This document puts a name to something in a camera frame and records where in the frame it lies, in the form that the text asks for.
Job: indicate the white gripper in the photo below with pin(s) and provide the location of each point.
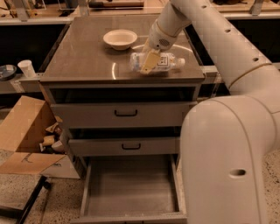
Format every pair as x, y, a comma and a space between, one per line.
158, 39

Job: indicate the clear blue plastic bottle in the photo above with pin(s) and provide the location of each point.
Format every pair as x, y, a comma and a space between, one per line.
168, 61

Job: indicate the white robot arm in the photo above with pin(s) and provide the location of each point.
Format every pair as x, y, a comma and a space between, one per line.
223, 140

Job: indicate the grey drawer cabinet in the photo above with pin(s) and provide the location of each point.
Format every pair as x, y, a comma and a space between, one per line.
84, 70

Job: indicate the grey middle drawer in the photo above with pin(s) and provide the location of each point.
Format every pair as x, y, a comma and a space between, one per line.
124, 146

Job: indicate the grey drawer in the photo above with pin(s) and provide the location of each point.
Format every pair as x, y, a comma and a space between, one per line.
120, 115
124, 146
132, 190

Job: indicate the grey top drawer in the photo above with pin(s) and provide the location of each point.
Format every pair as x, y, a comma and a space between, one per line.
120, 115

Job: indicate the grey bottom drawer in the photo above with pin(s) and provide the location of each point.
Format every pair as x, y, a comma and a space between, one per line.
132, 190

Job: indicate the white ceramic bowl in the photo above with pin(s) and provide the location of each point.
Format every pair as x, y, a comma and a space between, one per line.
120, 39

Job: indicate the white paper cup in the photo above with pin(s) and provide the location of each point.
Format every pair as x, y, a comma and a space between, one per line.
27, 68

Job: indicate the dark round dish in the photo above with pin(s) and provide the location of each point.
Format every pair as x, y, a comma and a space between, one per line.
7, 72

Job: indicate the open cardboard box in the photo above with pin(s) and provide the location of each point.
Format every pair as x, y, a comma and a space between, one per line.
21, 133

